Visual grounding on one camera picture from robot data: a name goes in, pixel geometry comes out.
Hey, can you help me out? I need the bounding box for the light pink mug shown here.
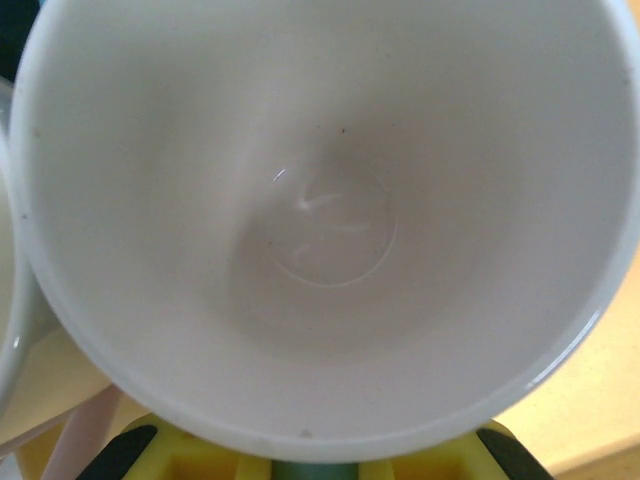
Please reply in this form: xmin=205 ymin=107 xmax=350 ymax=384
xmin=0 ymin=74 xmax=124 ymax=480

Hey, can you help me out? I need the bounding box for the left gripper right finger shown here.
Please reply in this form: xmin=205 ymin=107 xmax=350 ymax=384
xmin=357 ymin=418 xmax=551 ymax=480

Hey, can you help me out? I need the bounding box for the light blue mug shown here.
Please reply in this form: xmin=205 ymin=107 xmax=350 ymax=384
xmin=9 ymin=0 xmax=640 ymax=480

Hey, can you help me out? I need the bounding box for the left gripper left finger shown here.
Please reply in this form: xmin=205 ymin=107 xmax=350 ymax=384
xmin=74 ymin=420 xmax=274 ymax=480

